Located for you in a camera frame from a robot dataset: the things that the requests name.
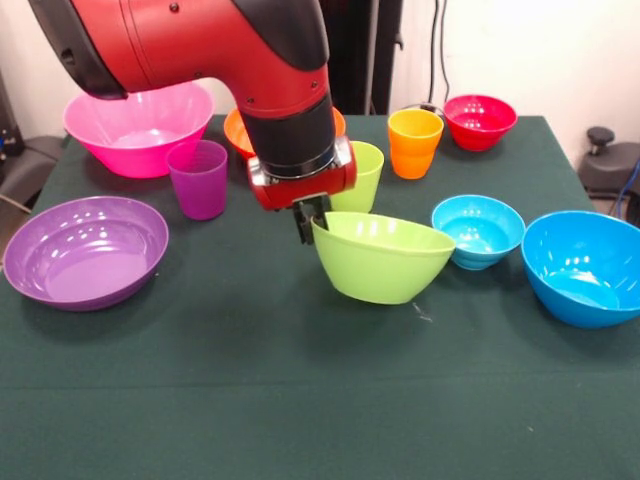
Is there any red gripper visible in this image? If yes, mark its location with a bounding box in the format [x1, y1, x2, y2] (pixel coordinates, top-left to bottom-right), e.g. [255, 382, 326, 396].
[247, 137, 359, 246]

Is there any green bowl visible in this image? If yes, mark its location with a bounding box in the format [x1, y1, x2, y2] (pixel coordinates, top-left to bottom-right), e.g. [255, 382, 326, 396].
[310, 211, 457, 306]

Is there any green cup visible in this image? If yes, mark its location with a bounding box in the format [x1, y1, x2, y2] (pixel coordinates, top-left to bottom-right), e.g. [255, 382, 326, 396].
[329, 140, 386, 215]

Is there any orange bowl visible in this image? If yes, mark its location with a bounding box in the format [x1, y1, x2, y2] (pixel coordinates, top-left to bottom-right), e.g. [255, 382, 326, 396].
[223, 106, 347, 160]

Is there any orange cup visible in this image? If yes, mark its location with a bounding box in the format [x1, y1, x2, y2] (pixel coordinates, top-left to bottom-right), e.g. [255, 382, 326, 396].
[387, 108, 445, 180]

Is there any purple cup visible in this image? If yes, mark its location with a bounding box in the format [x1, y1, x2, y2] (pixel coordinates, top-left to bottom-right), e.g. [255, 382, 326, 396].
[166, 139, 229, 222]

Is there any dark green tablecloth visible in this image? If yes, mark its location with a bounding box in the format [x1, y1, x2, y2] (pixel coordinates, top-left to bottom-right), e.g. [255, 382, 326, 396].
[0, 113, 640, 480]

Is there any small blue bowl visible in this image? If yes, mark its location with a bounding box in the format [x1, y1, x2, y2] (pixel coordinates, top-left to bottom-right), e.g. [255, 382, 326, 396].
[431, 194, 527, 272]

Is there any small red bowl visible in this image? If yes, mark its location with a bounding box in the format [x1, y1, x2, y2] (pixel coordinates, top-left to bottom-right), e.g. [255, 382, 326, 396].
[443, 94, 519, 152]

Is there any large pink bowl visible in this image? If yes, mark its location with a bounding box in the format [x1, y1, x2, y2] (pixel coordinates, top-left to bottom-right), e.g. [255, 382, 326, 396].
[62, 82, 216, 180]

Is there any purple bowl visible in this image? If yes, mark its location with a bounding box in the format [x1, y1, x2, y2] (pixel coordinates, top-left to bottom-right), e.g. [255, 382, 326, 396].
[2, 195, 170, 313]

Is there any large blue bowl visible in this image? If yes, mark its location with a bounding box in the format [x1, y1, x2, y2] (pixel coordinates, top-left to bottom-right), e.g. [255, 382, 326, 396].
[520, 210, 640, 330]

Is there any dark grey stand base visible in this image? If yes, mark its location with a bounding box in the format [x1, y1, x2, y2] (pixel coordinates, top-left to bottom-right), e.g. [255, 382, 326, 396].
[0, 134, 66, 211]
[584, 127, 640, 226]

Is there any black device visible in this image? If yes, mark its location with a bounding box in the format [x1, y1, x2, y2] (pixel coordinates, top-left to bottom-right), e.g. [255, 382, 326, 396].
[0, 69, 24, 169]

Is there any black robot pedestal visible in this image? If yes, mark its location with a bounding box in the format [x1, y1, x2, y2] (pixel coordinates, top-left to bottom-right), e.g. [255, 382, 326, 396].
[319, 0, 404, 117]

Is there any black hanging cable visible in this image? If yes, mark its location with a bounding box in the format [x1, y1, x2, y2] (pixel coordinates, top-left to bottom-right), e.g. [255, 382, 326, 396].
[429, 0, 452, 104]

